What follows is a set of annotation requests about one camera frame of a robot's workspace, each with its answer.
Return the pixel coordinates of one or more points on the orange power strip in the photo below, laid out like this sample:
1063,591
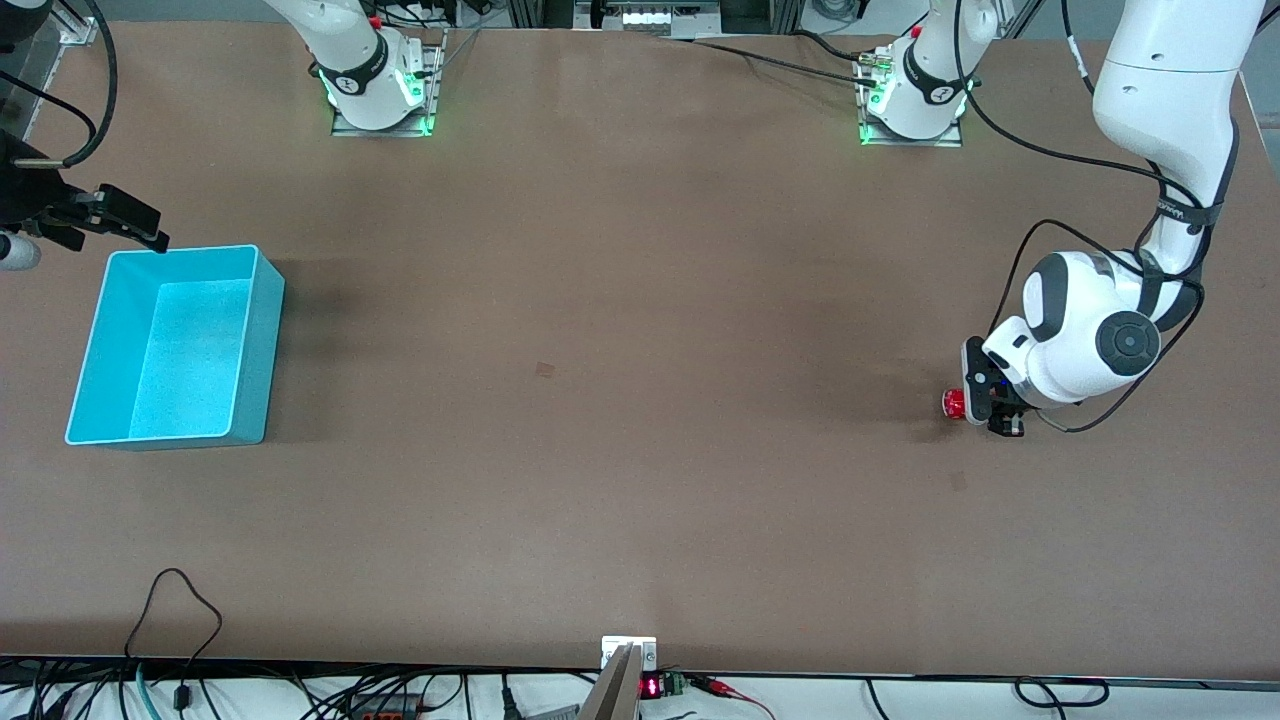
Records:
385,710

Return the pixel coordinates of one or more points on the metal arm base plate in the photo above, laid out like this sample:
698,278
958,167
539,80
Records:
435,90
945,141

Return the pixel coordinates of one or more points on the aluminium frame with lit device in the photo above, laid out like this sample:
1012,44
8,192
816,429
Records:
650,17

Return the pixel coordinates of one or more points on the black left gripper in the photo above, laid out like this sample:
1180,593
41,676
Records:
1010,414

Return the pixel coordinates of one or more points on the red and black clip leads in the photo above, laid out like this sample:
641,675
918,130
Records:
715,687

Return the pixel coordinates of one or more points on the grey metal camera beam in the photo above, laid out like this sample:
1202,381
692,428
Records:
612,695

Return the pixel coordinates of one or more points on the red LED display module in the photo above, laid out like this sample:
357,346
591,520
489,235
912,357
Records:
651,688

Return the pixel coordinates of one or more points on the green terminal block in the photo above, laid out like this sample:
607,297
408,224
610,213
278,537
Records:
673,684

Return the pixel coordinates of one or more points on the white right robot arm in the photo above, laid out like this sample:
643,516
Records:
360,80

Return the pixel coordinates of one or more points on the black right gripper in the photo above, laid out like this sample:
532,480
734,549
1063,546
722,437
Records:
28,196

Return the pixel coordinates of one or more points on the metal table corner bracket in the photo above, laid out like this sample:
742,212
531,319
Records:
75,30

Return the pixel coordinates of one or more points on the white mounting plate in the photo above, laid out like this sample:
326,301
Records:
646,650

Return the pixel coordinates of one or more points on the blue plastic box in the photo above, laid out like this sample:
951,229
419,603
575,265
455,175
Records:
190,350

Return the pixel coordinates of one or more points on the red beetle toy car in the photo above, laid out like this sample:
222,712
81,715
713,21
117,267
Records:
954,403

